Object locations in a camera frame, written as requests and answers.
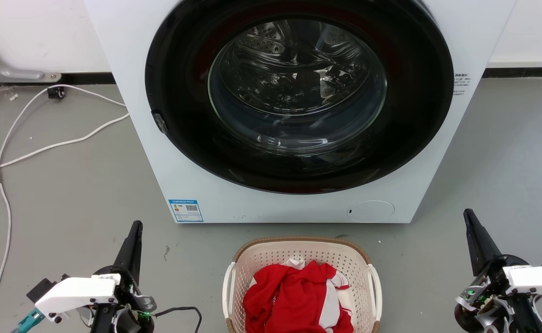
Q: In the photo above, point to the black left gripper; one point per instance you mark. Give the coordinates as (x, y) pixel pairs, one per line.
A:
(132, 300)

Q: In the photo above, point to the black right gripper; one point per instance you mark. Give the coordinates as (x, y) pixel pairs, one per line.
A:
(486, 296)

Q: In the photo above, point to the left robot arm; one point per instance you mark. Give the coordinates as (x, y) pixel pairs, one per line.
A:
(100, 321)

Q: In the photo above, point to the cream plastic laundry basket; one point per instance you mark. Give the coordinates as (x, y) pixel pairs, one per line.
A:
(261, 259)

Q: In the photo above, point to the blue energy label sticker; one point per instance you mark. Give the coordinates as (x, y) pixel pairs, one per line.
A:
(185, 211)

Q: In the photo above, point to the white front-load washing machine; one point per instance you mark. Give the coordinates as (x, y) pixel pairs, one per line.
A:
(155, 157)

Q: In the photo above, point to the round white filter cover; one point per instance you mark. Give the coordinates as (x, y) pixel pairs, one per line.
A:
(370, 211)

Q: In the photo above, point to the grey washer door latch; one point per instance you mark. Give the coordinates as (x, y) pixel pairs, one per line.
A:
(160, 123)

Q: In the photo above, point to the round black glass washer door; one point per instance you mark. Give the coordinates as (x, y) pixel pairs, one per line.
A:
(192, 115)

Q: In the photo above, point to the small black text label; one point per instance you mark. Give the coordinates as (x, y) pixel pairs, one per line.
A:
(460, 84)

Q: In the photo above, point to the red and white garment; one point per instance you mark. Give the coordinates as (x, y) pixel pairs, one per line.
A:
(294, 296)

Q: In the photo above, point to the small black floor clip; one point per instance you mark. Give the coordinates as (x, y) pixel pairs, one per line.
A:
(56, 92)

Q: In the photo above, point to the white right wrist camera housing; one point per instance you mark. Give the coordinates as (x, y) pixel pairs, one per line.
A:
(539, 280)

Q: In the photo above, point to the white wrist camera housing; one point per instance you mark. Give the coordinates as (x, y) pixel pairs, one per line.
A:
(74, 295)
(539, 280)

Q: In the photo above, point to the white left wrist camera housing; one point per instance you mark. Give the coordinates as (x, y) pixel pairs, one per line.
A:
(74, 295)

